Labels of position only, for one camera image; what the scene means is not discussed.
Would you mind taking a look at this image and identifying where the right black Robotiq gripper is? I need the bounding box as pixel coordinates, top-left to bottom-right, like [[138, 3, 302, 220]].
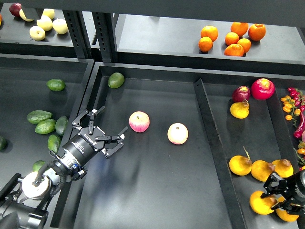
[[260, 170, 305, 216]]

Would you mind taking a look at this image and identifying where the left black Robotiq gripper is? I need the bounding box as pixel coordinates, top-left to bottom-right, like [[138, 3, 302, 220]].
[[62, 105, 129, 166]]

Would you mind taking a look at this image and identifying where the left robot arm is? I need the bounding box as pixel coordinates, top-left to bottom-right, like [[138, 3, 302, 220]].
[[0, 106, 128, 229]]

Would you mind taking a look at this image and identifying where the dark green avocado upright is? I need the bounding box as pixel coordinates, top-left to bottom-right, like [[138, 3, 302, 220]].
[[55, 116, 68, 136]]

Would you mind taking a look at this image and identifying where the green avocado lower cluster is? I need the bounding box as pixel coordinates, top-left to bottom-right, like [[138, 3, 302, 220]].
[[47, 135, 61, 153]]

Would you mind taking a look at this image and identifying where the light green avocado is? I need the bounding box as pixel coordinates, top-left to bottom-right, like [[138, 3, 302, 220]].
[[35, 119, 56, 135]]

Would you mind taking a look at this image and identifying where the green avocado centre tray corner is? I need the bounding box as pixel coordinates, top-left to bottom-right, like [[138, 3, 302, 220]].
[[108, 72, 125, 89]]

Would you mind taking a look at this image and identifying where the green avocado top left tray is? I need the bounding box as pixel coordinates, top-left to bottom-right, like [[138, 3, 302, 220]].
[[46, 79, 66, 91]]

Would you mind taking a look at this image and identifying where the long green avocado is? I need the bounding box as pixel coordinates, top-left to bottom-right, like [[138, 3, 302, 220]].
[[26, 110, 53, 124]]

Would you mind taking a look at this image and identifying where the dark avocado left edge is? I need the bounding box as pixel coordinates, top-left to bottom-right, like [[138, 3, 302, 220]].
[[0, 136, 7, 150]]

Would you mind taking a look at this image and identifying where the pale yellow pear right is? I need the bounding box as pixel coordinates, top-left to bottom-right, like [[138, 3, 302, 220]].
[[52, 18, 68, 35]]

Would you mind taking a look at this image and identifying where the pale yellow pear front left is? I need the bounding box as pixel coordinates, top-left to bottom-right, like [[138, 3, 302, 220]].
[[29, 26, 46, 41]]

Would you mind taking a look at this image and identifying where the pale yellow pear middle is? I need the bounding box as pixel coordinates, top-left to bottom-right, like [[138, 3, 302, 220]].
[[36, 15, 53, 31]]

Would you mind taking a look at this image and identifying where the pale yellow pear back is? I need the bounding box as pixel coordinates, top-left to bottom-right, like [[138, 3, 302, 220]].
[[42, 8, 55, 20]]

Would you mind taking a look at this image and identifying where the pale yellow pear behind tag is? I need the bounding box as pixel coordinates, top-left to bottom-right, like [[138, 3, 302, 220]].
[[19, 9, 34, 22]]

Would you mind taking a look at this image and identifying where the pink red apple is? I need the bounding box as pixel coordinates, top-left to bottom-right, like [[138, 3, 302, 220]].
[[129, 111, 150, 133]]

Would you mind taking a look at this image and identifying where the red chili pepper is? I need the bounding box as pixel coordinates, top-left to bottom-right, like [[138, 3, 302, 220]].
[[293, 112, 305, 139]]

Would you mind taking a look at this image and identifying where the black right tray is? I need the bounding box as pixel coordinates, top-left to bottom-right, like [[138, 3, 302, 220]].
[[193, 73, 305, 229]]

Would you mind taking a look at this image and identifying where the black tray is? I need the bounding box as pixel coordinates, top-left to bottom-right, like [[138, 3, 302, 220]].
[[0, 53, 95, 229], [47, 63, 240, 229], [193, 73, 305, 229]]

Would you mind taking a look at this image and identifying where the pale yellow pink apple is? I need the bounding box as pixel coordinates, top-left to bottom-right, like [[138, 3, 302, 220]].
[[167, 123, 189, 145]]

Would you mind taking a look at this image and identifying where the black left tray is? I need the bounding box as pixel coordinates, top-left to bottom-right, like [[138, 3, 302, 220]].
[[0, 53, 95, 229]]

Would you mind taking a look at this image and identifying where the black centre tray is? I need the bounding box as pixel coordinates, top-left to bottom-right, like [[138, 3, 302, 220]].
[[47, 63, 240, 229]]

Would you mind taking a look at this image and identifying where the cherry tomato vine bunch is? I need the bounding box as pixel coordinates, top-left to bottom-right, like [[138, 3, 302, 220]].
[[280, 87, 305, 122]]

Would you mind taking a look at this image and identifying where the black shelf upright right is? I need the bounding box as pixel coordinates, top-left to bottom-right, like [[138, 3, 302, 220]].
[[92, 12, 118, 63]]

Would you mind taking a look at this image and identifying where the black shelf upright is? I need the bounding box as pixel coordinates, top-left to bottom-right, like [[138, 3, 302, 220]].
[[62, 10, 88, 59], [92, 12, 118, 63]]

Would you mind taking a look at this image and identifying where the black shelf upright left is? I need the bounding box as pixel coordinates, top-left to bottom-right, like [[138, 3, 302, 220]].
[[62, 10, 88, 59]]

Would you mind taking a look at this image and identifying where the large red apple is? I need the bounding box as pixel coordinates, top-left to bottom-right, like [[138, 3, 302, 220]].
[[250, 78, 275, 100]]

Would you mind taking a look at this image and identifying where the orange lower left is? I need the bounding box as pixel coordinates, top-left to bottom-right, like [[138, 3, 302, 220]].
[[198, 36, 213, 52]]

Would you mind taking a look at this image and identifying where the dark red apple on shelf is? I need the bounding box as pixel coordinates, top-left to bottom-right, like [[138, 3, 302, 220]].
[[9, 3, 21, 17]]

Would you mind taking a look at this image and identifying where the orange front bottom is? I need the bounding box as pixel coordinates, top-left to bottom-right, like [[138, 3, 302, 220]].
[[224, 43, 244, 56]]

